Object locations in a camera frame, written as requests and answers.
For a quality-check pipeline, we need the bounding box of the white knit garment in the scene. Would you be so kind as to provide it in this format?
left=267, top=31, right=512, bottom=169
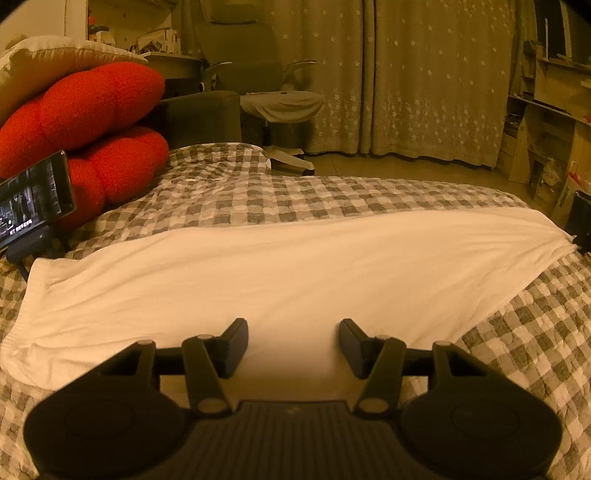
left=1, top=207, right=575, bottom=400

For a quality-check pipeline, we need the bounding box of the wooden shelf unit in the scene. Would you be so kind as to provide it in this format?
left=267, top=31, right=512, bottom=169
left=496, top=1, right=590, bottom=226

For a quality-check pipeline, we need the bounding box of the grey white checkered bedspread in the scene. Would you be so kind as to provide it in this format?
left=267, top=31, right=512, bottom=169
left=0, top=141, right=591, bottom=480

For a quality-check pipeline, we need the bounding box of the black phone stand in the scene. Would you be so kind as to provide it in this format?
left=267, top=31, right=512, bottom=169
left=5, top=225, right=70, bottom=281

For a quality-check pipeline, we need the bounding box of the grey star pattern curtain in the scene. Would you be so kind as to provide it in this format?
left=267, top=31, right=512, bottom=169
left=179, top=0, right=523, bottom=165

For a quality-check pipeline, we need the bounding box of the lower red puffy cushion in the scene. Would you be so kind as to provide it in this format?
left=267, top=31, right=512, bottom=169
left=58, top=126, right=169, bottom=231

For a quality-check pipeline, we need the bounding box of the red puffy cushion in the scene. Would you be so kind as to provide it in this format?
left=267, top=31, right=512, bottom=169
left=58, top=126, right=169, bottom=231
left=1, top=62, right=165, bottom=179

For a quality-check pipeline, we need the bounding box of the smartphone showing video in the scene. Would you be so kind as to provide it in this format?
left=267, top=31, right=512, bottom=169
left=0, top=150, right=77, bottom=251

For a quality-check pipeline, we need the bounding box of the dark green sofa armrest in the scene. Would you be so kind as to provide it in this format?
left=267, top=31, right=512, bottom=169
left=139, top=91, right=242, bottom=150

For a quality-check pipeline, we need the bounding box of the upper red puffy cushion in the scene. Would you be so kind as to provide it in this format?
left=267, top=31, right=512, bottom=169
left=1, top=62, right=165, bottom=179

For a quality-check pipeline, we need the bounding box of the white swivel office chair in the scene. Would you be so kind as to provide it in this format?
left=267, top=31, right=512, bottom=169
left=194, top=1, right=325, bottom=176

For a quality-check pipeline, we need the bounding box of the white desk with clutter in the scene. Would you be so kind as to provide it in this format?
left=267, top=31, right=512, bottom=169
left=87, top=1, right=201, bottom=84

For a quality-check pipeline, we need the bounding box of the cream pillow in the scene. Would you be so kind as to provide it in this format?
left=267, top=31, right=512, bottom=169
left=0, top=35, right=147, bottom=124

